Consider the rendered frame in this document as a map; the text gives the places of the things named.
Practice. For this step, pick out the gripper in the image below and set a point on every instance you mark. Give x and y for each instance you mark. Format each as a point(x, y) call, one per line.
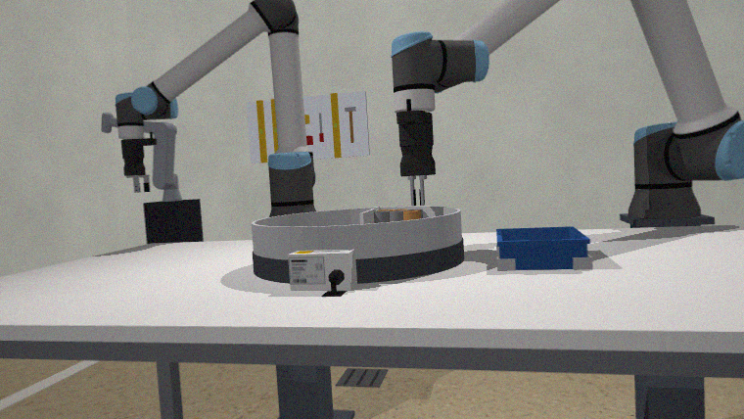
point(416, 145)
point(138, 155)

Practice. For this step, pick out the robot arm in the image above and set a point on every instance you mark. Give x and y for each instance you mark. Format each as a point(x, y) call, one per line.
point(286, 105)
point(680, 163)

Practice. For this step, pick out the grey turntable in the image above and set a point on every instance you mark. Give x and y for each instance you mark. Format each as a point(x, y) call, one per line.
point(395, 244)

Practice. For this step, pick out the blue crate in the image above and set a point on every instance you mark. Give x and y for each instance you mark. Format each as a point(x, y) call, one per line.
point(541, 250)

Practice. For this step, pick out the jointed stand on black box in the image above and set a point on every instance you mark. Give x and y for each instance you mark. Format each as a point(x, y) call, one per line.
point(172, 221)

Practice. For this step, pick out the white control box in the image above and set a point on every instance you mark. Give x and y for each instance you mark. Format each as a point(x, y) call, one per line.
point(314, 267)

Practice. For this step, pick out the dark floor grate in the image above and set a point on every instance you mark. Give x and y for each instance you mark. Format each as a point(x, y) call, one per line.
point(360, 378)

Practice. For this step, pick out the white wall board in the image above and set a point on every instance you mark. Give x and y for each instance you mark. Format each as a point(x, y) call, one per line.
point(337, 128)

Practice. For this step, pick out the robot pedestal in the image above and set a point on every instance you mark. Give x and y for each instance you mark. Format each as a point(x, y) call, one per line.
point(305, 395)

